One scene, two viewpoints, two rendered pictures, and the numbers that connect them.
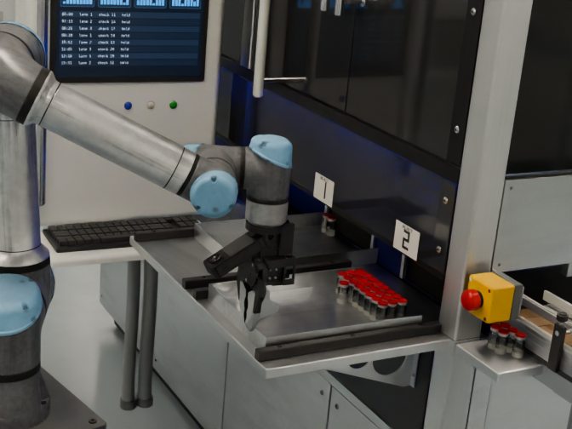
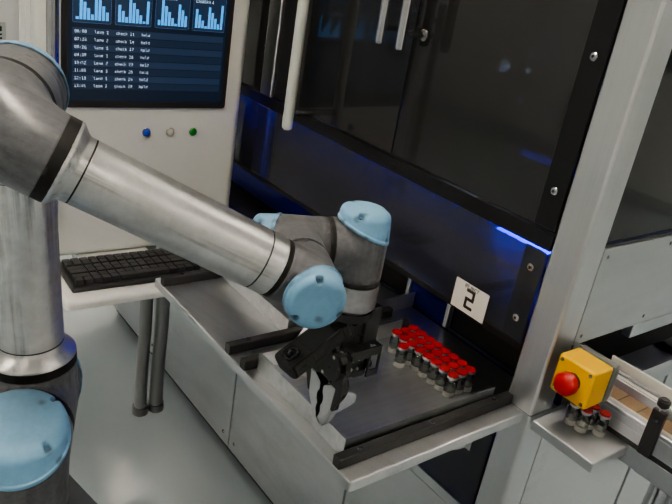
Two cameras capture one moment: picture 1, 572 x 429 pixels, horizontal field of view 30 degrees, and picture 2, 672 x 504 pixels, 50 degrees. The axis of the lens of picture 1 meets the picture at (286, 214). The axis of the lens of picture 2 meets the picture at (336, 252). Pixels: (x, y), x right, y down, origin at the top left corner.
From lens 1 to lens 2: 0.93 m
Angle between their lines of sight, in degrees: 11
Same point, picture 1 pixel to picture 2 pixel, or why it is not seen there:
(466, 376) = (533, 446)
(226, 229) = not seen: hidden behind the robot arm
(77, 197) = (91, 226)
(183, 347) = (189, 350)
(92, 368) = (99, 358)
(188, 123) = (207, 151)
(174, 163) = (263, 258)
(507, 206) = (600, 276)
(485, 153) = (595, 223)
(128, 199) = not seen: hidden behind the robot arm
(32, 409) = not seen: outside the picture
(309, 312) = (370, 383)
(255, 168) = (349, 246)
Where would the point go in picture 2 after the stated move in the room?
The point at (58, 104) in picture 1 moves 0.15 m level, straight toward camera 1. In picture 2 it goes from (96, 175) to (106, 234)
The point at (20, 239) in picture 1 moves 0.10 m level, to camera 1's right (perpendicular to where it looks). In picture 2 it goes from (37, 339) to (117, 344)
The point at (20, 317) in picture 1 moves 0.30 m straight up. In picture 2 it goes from (41, 464) to (39, 230)
